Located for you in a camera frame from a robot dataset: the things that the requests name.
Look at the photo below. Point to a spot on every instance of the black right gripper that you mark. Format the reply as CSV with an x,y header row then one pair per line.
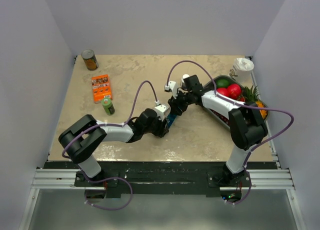
x,y
174,104

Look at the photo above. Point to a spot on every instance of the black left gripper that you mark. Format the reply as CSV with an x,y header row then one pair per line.
x,y
162,127

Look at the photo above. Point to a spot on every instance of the teal weekly pill organizer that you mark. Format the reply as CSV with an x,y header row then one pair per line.
x,y
172,118

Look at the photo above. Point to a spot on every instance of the green pill bottle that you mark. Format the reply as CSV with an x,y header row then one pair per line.
x,y
108,106

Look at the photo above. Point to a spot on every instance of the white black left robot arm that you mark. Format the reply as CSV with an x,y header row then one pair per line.
x,y
81,139

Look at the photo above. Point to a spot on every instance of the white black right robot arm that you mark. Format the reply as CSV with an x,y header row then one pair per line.
x,y
246,125

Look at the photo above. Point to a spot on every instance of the white cap pill bottle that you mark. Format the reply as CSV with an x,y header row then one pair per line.
x,y
185,76

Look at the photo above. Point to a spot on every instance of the green apple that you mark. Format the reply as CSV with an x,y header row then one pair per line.
x,y
222,83

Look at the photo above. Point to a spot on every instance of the red apple left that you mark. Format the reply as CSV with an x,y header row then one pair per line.
x,y
223,91

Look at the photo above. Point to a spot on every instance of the red apple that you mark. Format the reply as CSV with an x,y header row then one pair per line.
x,y
223,91
234,91

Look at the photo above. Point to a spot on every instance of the grey fruit tray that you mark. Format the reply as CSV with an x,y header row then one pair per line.
x,y
210,86

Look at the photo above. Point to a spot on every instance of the dark red grapes bunch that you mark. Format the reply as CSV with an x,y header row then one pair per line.
x,y
221,117

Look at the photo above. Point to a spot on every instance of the red apple right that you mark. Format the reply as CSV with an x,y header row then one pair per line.
x,y
234,91

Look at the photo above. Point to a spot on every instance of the white paper cup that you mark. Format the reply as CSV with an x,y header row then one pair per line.
x,y
241,69

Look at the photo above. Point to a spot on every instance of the small pineapple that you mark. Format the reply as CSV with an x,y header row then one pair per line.
x,y
252,95

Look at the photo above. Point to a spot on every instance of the orange cardboard box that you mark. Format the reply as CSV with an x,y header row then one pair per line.
x,y
101,88

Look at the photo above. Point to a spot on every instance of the tin food can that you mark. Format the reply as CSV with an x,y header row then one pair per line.
x,y
90,59

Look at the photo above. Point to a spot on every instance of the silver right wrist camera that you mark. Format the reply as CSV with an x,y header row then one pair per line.
x,y
171,86

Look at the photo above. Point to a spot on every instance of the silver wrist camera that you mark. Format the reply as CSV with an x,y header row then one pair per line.
x,y
171,86
162,111

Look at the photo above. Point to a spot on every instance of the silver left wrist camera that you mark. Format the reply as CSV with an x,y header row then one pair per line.
x,y
162,111

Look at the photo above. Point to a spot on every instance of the black table edge rail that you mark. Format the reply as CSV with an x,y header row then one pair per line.
x,y
163,178

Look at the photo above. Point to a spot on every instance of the aluminium frame rail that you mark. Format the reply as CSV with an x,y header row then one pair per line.
x,y
60,179

